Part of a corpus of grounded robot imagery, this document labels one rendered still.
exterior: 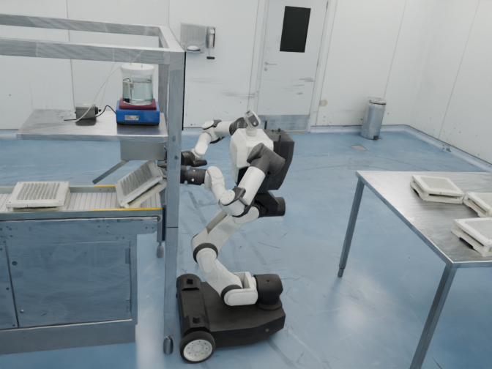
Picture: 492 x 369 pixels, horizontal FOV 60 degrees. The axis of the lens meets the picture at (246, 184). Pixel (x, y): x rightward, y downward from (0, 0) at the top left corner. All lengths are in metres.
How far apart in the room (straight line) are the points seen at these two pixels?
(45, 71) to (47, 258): 3.74
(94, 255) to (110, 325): 0.48
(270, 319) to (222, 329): 0.31
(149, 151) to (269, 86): 4.28
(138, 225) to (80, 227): 0.27
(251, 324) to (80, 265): 1.03
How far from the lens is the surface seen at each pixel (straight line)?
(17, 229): 2.28
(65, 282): 2.49
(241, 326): 2.63
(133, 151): 2.27
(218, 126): 2.58
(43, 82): 5.88
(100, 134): 1.96
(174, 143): 1.97
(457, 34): 7.36
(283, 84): 6.47
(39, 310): 2.62
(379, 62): 7.25
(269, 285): 2.68
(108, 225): 2.22
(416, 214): 2.65
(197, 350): 2.60
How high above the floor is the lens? 1.96
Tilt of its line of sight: 24 degrees down
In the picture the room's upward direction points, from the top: 6 degrees clockwise
